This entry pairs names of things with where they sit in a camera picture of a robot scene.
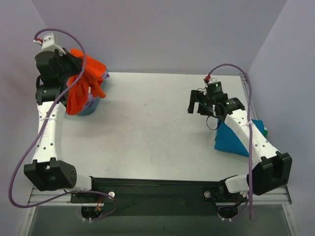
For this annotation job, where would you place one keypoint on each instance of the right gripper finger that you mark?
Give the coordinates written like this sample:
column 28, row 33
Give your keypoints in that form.
column 201, row 107
column 192, row 100

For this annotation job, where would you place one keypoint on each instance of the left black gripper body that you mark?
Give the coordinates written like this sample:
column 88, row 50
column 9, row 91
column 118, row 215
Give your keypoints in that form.
column 73, row 62

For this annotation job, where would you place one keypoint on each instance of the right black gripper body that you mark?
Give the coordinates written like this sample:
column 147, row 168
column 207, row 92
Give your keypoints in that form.
column 197, row 98

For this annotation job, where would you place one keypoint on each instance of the orange t shirt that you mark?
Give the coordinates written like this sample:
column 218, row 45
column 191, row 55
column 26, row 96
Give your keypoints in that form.
column 93, row 81

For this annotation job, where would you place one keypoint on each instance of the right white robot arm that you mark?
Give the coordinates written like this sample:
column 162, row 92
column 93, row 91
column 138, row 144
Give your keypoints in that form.
column 268, row 167

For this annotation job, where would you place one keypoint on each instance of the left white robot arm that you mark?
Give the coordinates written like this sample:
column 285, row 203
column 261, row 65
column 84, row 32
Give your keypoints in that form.
column 48, row 171

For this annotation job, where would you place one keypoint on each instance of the folded blue t shirt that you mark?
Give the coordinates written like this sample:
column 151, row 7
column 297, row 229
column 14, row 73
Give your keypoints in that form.
column 227, row 141

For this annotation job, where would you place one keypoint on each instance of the teal plastic basket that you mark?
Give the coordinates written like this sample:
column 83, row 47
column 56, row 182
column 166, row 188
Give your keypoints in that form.
column 90, row 105

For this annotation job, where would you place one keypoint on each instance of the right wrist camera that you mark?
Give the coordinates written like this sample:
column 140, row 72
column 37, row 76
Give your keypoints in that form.
column 213, row 89

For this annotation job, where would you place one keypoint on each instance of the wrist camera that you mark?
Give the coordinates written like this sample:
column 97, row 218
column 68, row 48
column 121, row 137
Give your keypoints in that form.
column 48, row 43
column 213, row 89

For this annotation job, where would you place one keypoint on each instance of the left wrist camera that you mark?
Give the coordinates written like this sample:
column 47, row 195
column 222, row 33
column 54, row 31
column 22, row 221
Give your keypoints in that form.
column 48, row 43

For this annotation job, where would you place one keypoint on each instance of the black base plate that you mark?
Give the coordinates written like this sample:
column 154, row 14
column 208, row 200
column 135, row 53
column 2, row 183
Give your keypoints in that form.
column 156, row 207

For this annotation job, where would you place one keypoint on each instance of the aluminium mounting rail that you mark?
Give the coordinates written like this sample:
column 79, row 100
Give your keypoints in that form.
column 211, row 193

